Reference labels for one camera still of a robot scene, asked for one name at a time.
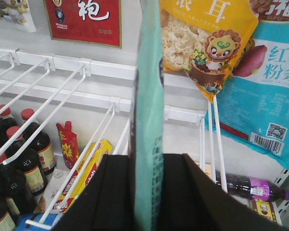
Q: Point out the teal goji berry pouch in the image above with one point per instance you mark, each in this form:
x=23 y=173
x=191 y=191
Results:
x=147 y=120

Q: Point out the red tea packet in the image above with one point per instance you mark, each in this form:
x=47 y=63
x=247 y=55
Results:
x=89 y=21

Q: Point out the yellow white fungus bag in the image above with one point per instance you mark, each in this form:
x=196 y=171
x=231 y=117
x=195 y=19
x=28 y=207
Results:
x=205 y=39

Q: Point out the purple drink bottle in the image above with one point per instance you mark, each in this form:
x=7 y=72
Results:
x=254 y=188

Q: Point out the dark soy sauce bottle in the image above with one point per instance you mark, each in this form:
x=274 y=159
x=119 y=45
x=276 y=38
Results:
x=42 y=144

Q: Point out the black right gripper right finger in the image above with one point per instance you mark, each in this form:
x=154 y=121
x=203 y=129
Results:
x=191 y=201

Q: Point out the blue sweet potato noodle bag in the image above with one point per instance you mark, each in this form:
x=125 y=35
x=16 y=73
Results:
x=253 y=105

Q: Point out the red sauce squeeze pouch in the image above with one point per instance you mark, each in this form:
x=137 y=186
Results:
x=68 y=143

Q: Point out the white peppercorn spice bag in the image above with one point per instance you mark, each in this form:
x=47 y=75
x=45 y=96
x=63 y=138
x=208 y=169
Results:
x=17 y=13

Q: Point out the yellow cling wrap box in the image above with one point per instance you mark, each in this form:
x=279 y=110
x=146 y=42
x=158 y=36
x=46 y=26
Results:
x=104 y=147

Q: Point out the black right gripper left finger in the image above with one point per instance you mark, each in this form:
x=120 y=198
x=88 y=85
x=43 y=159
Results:
x=106 y=203

